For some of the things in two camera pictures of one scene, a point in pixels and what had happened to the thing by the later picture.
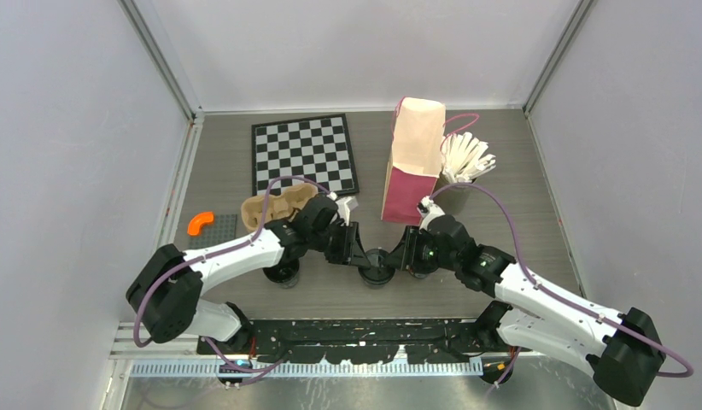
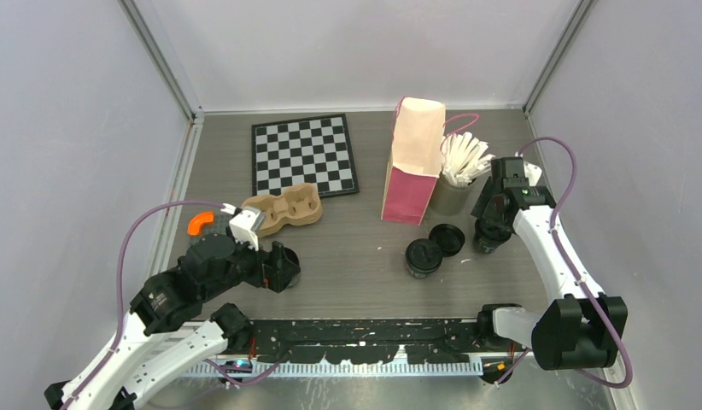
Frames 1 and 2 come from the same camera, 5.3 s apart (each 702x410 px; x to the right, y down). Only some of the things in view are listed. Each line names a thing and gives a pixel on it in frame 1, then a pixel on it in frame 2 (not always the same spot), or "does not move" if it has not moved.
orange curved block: [197, 221] does not move
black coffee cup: [376, 276] -> [490, 234]
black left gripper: [351, 252] -> [279, 273]
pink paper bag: [415, 162] does not move
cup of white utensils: [464, 158] does not move
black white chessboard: [312, 149] does not move
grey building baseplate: [222, 230] does not move
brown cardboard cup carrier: [279, 206] does not move
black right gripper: [405, 254] -> [484, 207]
